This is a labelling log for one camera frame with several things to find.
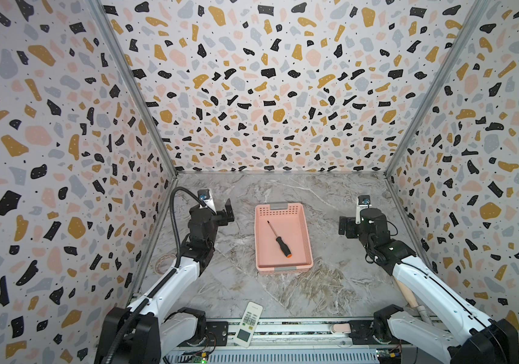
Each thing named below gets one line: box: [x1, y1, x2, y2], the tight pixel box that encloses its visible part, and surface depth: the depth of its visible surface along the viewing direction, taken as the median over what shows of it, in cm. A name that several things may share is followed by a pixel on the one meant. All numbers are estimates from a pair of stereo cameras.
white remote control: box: [233, 301, 264, 349], surface depth 76 cm
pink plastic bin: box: [254, 202, 314, 273], surface depth 100 cm
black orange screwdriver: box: [267, 219, 293, 258], surface depth 94 cm
